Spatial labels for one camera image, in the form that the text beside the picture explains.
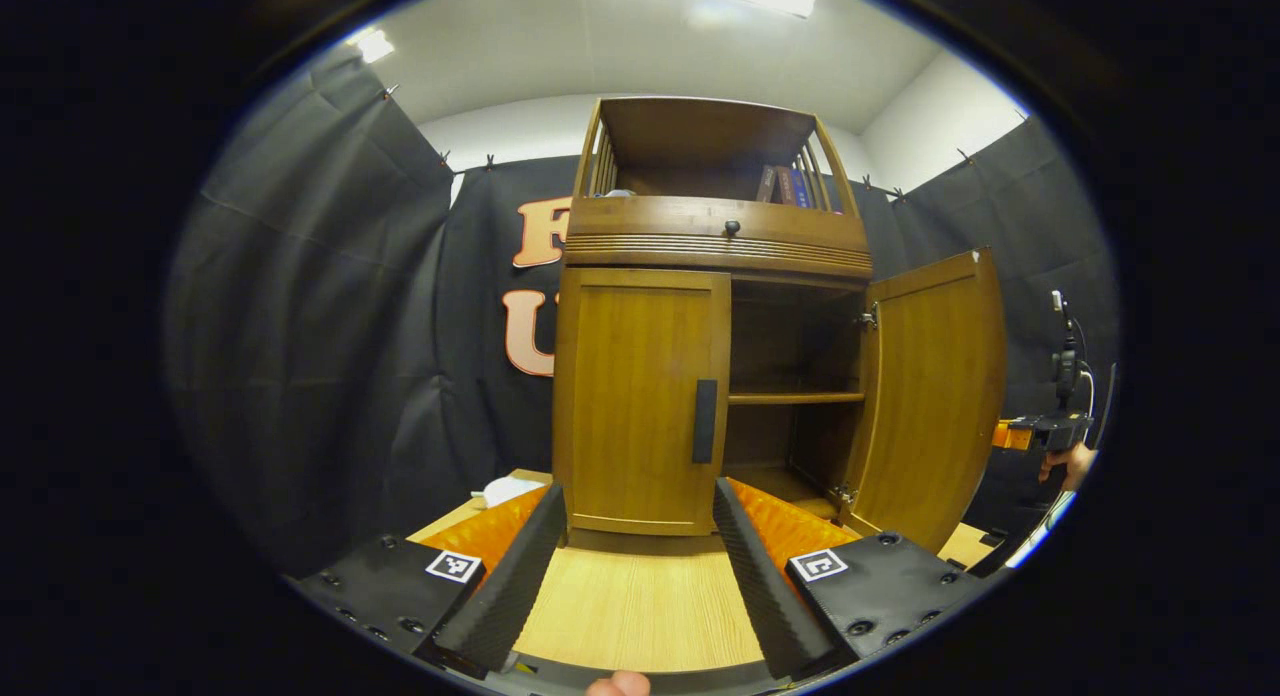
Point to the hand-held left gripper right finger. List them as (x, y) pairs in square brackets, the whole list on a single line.
[(765, 596)]

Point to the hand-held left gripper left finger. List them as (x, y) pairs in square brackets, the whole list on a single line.
[(510, 596)]

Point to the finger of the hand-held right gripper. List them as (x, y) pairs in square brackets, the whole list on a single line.
[(1010, 436)]

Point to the wooden cabinet door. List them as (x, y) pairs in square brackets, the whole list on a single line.
[(930, 396), (630, 396)]

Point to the wooden double-door shoe cabinet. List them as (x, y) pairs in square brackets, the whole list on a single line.
[(790, 346)]

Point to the white power strip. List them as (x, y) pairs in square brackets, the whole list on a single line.
[(1040, 531)]

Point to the white plush toy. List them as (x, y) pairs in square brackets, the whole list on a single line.
[(508, 492)]

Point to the black backdrop cloth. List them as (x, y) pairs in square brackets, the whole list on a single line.
[(330, 326)]

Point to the dark red book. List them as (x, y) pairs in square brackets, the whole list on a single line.
[(784, 186)]

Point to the wooden drawer with black knob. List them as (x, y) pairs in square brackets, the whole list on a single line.
[(650, 221)]

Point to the small ceiling light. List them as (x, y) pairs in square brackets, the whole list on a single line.
[(375, 46)]

